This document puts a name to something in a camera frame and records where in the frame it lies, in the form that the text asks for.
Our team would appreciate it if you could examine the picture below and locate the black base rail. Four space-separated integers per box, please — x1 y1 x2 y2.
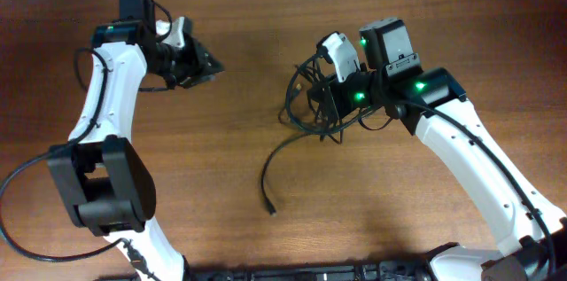
183 261 436 281

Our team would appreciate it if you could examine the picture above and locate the black cable bundle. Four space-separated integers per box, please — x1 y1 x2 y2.
277 52 382 144

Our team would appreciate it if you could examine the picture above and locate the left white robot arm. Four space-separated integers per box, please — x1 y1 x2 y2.
48 0 224 280

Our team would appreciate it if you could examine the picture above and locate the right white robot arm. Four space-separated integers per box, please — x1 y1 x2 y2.
308 18 566 280

